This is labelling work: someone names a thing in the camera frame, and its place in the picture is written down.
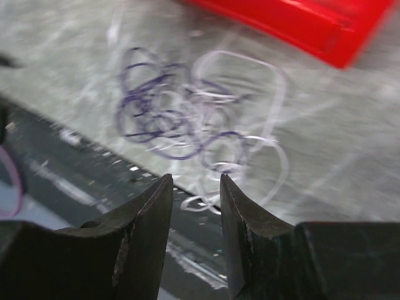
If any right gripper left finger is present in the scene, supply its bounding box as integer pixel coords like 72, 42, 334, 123
56, 174, 173, 299

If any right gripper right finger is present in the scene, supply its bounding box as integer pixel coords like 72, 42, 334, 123
220, 174, 294, 299

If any purple thin cable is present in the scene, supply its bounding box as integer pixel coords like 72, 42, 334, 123
115, 46, 251, 171

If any white thin cable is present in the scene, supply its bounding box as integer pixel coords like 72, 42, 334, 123
146, 49, 290, 216

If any red bin right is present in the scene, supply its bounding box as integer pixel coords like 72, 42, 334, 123
182, 0, 399, 69

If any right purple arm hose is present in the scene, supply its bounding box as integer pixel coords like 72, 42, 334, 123
0, 145, 25, 219

